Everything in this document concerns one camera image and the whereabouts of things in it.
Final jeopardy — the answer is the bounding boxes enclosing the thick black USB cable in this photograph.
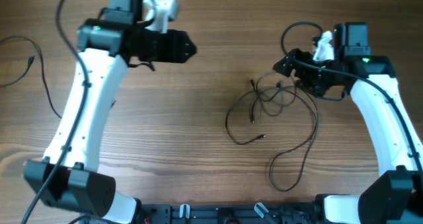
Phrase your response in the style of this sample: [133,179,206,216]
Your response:
[0,35,63,120]

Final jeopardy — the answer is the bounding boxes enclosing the left camera cable black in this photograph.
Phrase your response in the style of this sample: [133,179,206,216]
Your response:
[20,0,92,224]

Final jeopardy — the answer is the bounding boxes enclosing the right camera cable black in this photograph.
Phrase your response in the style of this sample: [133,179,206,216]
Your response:
[280,22,422,174]

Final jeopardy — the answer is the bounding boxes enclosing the camera cable black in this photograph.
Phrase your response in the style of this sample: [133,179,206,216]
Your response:
[280,22,422,174]
[20,0,92,224]

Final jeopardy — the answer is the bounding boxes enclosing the thin black cable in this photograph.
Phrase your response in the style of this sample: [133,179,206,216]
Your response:
[256,72,320,192]

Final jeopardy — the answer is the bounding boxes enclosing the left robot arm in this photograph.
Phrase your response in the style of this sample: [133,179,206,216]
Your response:
[24,0,196,223]

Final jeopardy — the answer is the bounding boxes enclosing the black cable white plug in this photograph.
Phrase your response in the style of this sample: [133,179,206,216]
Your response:
[224,79,298,145]

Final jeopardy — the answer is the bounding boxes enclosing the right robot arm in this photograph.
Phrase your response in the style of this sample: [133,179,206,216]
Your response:
[274,22,422,223]

